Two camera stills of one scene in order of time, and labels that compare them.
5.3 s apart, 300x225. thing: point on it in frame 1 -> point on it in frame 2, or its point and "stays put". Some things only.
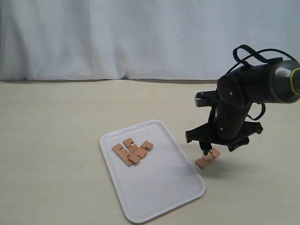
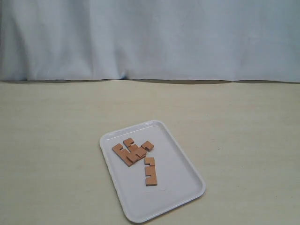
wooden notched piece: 123,154 stays put
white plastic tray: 165,179 stays put
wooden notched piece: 202,161 -> 150,170
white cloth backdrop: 176,41 stays put
